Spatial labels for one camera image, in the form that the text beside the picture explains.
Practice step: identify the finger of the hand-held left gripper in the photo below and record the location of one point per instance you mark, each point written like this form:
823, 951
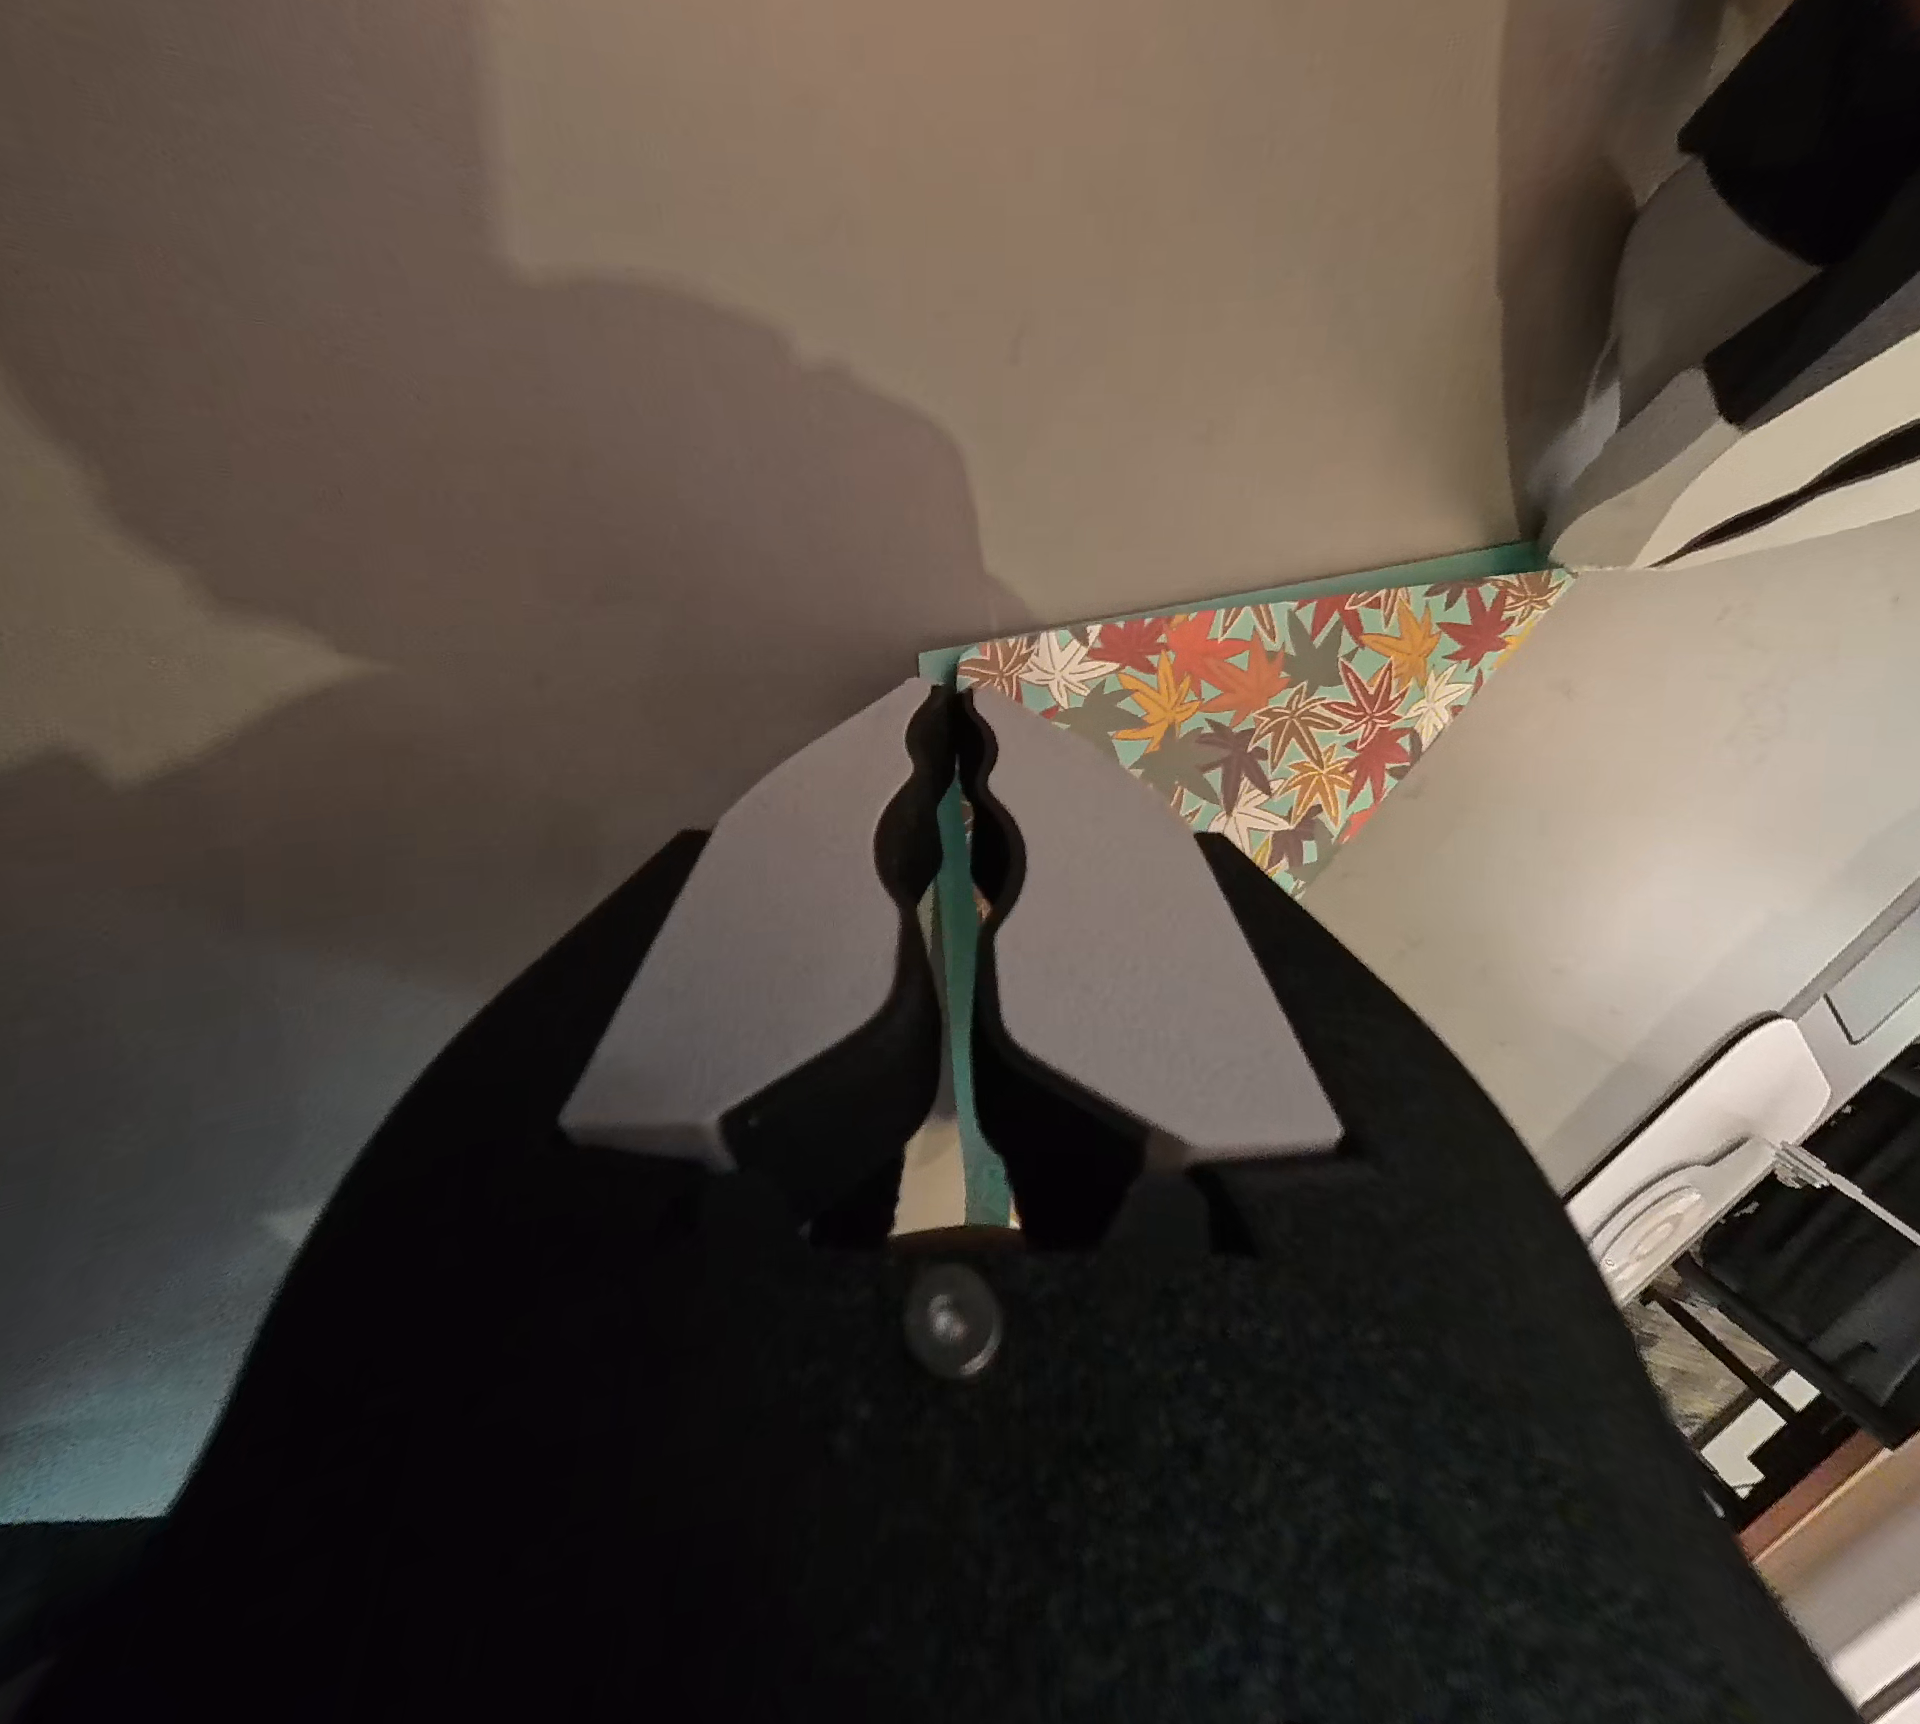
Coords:
1664, 298
1815, 533

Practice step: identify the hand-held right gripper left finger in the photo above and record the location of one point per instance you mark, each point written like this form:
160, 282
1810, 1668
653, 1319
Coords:
750, 945

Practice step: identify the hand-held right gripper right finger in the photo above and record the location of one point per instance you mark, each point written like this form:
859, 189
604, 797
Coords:
1141, 975

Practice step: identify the leaf-patterned origami paper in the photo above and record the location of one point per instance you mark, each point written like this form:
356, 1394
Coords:
1274, 719

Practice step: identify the white plastic stand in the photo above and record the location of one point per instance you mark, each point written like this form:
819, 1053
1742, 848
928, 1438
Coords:
1680, 1168

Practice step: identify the black metal frame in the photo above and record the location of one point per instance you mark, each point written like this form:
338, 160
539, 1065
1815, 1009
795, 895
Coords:
1831, 1304

